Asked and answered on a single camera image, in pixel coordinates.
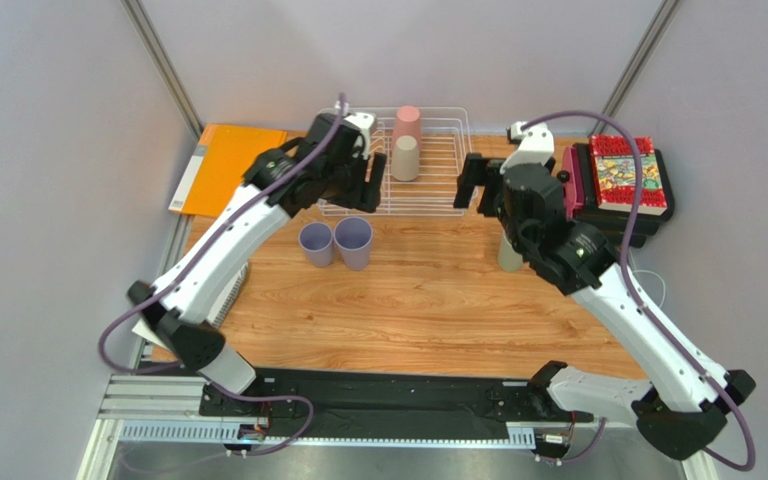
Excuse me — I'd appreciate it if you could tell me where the purple cup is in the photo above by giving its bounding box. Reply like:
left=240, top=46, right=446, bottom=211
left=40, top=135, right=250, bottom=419
left=298, top=222, right=334, bottom=268
left=334, top=217, right=374, bottom=271

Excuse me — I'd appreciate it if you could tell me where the beige cup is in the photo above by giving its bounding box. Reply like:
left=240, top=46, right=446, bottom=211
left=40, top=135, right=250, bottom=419
left=391, top=135, right=420, bottom=182

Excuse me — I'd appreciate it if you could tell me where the green cup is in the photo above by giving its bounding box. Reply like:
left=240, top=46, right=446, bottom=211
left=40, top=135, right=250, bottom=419
left=497, top=232, right=524, bottom=273

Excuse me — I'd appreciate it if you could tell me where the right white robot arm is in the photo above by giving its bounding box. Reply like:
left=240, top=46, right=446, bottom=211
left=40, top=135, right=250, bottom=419
left=453, top=153, right=756, bottom=460

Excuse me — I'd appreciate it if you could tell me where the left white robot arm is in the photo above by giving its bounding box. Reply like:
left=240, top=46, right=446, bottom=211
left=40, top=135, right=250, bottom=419
left=128, top=112, right=386, bottom=394

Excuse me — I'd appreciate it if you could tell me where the magenta plastic holder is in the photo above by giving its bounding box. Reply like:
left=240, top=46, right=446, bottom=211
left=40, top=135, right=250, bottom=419
left=559, top=146, right=585, bottom=218

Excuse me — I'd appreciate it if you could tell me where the pink cup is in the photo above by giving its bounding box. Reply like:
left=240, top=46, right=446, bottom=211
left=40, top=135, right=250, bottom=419
left=391, top=105, right=422, bottom=147

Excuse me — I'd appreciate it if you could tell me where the black tray stack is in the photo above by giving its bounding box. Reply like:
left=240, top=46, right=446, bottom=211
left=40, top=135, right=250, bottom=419
left=558, top=143, right=676, bottom=248

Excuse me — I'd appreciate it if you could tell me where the red book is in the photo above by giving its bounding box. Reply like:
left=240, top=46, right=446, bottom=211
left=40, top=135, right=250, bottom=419
left=589, top=134, right=667, bottom=214

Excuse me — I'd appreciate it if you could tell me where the orange folder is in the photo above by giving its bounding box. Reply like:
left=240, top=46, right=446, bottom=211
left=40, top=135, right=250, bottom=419
left=168, top=123, right=287, bottom=218

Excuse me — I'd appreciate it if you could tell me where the white instruction sheet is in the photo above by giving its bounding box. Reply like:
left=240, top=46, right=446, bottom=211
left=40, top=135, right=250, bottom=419
left=131, top=319, right=158, bottom=344

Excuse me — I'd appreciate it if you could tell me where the white wire dish rack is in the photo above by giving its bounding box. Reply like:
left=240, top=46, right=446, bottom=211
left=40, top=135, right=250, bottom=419
left=317, top=106, right=473, bottom=217

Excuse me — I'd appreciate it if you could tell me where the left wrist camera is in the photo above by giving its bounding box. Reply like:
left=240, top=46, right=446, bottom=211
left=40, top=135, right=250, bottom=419
left=343, top=112, right=378, bottom=146

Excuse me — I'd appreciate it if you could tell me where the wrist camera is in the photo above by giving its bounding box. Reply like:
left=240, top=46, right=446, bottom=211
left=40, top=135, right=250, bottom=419
left=500, top=121, right=555, bottom=174
left=343, top=112, right=378, bottom=146

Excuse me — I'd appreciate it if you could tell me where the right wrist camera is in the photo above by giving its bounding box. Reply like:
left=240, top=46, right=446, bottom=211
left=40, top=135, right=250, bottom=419
left=500, top=121, right=555, bottom=174

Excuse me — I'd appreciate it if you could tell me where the white cable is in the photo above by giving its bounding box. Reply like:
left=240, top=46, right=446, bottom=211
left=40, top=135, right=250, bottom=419
left=626, top=269, right=668, bottom=314

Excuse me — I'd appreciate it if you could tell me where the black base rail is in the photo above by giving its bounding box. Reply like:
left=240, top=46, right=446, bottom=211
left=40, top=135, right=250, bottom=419
left=199, top=368, right=594, bottom=440

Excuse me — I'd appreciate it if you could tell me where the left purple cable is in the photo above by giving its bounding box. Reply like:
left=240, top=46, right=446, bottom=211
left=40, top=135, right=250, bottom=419
left=97, top=93, right=349, bottom=461

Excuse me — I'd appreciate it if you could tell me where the purple cable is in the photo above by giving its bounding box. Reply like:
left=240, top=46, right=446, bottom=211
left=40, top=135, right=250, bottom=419
left=520, top=110, right=757, bottom=473
left=97, top=93, right=349, bottom=461

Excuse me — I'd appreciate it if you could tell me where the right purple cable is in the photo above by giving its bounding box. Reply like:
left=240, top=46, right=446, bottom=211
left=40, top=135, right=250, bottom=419
left=520, top=110, right=757, bottom=473

